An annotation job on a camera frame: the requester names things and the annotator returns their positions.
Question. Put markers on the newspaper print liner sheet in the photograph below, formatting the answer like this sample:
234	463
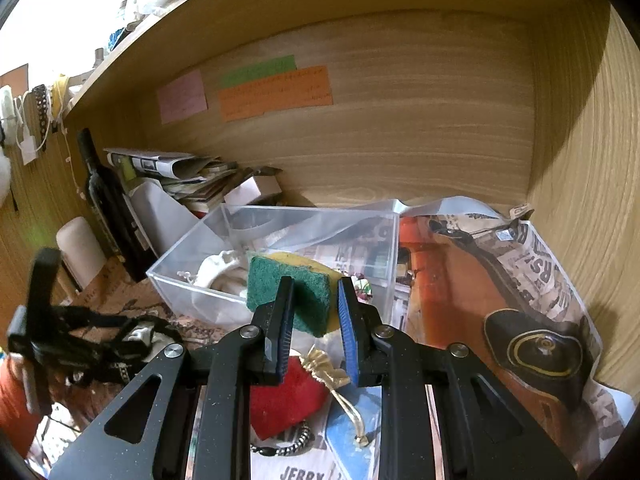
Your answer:
496	289

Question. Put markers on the dark glass bottle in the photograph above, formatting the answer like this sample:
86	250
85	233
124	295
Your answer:
110	204

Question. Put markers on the stack of newspapers and books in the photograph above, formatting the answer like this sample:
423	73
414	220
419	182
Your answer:
197	182

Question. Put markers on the red velvet pouch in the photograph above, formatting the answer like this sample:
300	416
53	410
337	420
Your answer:
310	378

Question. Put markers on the wooden shelf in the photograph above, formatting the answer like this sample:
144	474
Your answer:
506	101

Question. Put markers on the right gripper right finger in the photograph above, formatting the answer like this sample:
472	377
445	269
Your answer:
441	398

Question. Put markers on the small white cardboard box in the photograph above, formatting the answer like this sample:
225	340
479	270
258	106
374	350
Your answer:
253	190

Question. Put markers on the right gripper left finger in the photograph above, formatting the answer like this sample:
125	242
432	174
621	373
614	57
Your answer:
188	412

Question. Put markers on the beige roll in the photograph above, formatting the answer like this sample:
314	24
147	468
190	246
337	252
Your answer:
81	251

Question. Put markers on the clear plastic box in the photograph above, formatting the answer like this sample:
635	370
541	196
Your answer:
360	240

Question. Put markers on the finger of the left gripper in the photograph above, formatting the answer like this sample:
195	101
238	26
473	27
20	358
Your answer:
42	279

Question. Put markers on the black chain bag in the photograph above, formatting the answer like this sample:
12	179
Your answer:
109	348

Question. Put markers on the pink sticky note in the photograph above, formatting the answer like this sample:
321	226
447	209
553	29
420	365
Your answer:
182	98

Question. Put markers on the white soft cloth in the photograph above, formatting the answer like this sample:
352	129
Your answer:
225	272

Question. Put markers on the floral patterned cloth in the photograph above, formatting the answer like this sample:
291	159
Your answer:
362	288

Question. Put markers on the green sticky note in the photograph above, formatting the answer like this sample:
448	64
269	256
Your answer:
264	69

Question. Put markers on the orange sticky note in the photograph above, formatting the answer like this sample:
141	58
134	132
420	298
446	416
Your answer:
295	89

